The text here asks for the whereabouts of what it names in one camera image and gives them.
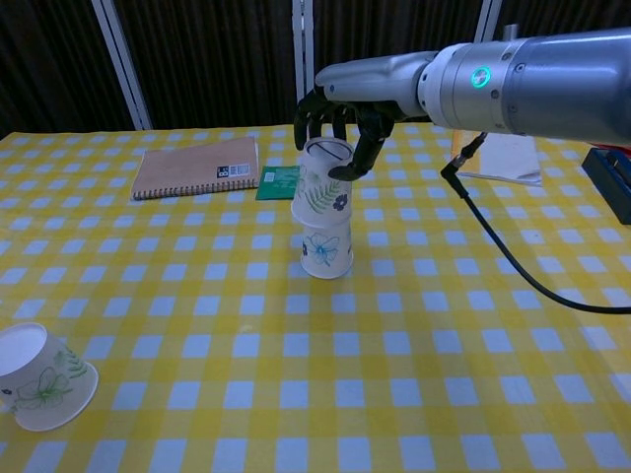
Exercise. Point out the yellow checked tablecloth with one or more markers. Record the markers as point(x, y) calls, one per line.
point(296, 369)

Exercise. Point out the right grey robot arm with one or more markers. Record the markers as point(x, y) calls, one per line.
point(542, 84)

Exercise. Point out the green sachet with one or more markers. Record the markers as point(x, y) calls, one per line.
point(276, 182)

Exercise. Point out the brown spiral notebook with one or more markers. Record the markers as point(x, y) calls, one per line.
point(197, 167)

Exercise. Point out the green flower paper cup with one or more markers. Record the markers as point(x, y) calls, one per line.
point(44, 379)

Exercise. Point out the blue flower paper cup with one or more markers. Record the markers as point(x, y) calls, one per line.
point(325, 251)

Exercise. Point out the dark blue box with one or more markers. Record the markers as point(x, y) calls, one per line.
point(611, 182)

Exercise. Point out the fern print paper cup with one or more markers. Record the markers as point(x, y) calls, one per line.
point(320, 197)

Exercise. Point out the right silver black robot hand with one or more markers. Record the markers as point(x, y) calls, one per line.
point(374, 84)

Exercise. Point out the yellow white booklet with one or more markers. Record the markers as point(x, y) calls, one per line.
point(508, 157)

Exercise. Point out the silver aluminium extrusion bar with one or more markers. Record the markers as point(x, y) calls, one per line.
point(304, 49)
point(489, 20)
point(123, 69)

